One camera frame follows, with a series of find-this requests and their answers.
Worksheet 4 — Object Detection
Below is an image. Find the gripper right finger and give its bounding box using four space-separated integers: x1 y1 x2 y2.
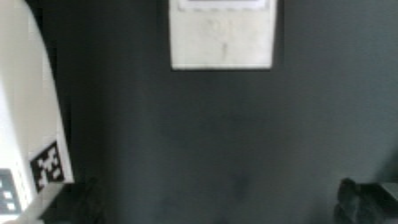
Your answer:
334 178 398 224

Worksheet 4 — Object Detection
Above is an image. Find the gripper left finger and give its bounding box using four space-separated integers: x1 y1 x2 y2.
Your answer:
41 178 107 224

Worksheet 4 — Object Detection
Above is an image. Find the white chair leg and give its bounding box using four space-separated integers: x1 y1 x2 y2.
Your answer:
169 0 279 70

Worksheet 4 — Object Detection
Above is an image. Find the white chair backrest frame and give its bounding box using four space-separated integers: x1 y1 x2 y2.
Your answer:
0 0 75 224

